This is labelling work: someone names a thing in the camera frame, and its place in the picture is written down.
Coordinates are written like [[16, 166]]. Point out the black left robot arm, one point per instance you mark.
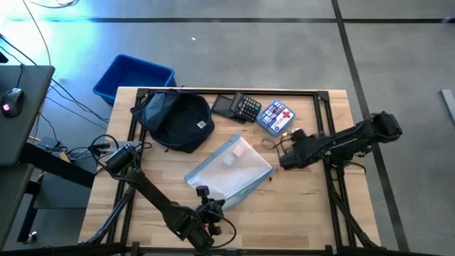
[[153, 193]]

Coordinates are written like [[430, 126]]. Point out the black computer mouse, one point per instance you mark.
[[12, 103]]

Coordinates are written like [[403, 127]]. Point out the black power adapter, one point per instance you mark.
[[48, 143]]

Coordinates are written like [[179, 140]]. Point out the grey metal bar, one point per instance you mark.
[[448, 106]]

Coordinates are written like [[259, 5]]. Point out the black aluminium table frame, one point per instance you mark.
[[302, 93]]

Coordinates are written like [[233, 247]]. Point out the navy backpack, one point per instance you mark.
[[181, 124]]

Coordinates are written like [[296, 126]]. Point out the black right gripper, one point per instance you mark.
[[307, 149]]

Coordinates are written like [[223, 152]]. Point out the black calculator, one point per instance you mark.
[[246, 106]]

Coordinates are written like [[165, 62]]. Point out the blue plastic bin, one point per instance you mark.
[[131, 74]]

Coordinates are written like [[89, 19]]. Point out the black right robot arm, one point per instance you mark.
[[355, 140]]

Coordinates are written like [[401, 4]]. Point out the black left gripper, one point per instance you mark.
[[211, 217]]

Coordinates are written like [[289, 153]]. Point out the clear mesh pouch blue trim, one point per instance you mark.
[[249, 174]]

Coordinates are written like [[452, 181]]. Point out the desk caster wheel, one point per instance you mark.
[[31, 237]]

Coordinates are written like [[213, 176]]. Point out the blue first aid kit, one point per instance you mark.
[[275, 117]]

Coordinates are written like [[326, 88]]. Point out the black desk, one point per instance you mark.
[[21, 142]]

